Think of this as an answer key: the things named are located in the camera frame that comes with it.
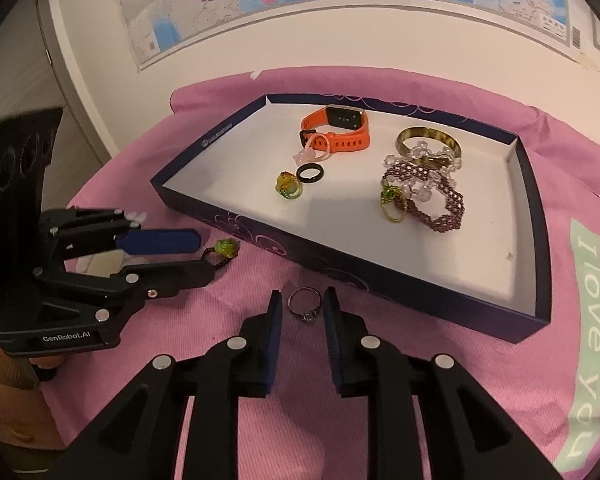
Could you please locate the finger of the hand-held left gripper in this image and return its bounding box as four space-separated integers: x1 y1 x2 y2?
32 257 216 311
39 207 203 261

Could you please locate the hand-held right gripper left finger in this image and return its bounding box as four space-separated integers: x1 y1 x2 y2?
55 289 284 480

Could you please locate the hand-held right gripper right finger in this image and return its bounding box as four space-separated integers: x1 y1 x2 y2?
322 286 563 480

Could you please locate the silver ring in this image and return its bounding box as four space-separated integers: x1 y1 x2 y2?
287 287 323 325

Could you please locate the green glass ring dark band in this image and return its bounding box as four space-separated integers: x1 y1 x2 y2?
202 239 240 265

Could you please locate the dark blue cardboard box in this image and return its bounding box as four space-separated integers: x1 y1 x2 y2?
150 93 553 345

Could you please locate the yellow green glass ring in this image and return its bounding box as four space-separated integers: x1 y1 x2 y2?
275 171 302 200

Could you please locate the black ring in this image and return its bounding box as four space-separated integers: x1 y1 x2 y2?
297 163 326 184

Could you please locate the green beaded gold ring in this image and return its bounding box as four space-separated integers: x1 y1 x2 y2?
378 186 409 224

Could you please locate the pink plastic ring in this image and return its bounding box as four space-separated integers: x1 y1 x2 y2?
292 132 331 164

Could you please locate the purple beaded bracelet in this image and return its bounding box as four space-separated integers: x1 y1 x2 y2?
381 160 466 234

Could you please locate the clear crystal bead bracelet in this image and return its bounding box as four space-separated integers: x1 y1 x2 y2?
384 141 464 204

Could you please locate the person's left forearm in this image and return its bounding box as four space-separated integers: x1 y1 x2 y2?
0 322 67 453

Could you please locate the person's left hand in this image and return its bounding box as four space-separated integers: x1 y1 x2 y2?
29 354 62 382

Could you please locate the grey wooden door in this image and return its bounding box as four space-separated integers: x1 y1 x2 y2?
0 0 108 173

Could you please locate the orange smartwatch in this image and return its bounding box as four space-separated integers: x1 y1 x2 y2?
299 104 371 156

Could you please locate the tortoiseshell bangle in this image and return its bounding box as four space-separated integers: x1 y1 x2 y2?
396 126 464 171

